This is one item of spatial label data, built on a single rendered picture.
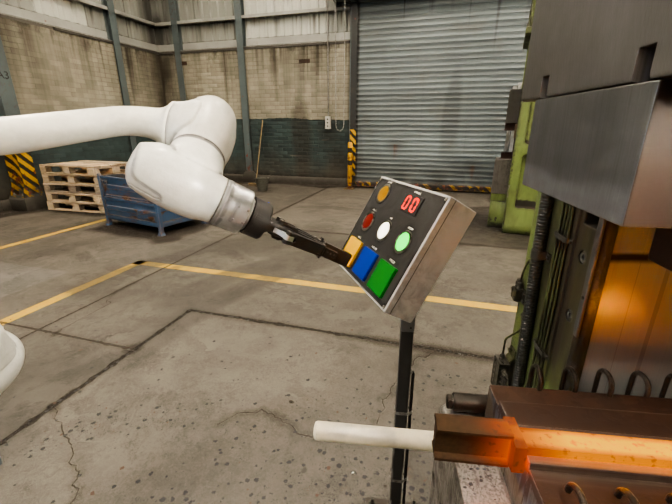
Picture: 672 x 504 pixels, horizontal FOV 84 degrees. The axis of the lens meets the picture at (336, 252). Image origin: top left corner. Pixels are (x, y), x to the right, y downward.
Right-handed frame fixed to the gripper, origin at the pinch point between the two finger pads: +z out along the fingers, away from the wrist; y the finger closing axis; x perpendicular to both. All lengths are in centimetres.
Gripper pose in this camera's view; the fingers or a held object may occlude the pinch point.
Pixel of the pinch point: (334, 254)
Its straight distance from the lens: 79.4
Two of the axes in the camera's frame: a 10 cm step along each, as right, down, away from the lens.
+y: 3.2, 3.1, -9.0
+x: 4.7, -8.7, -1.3
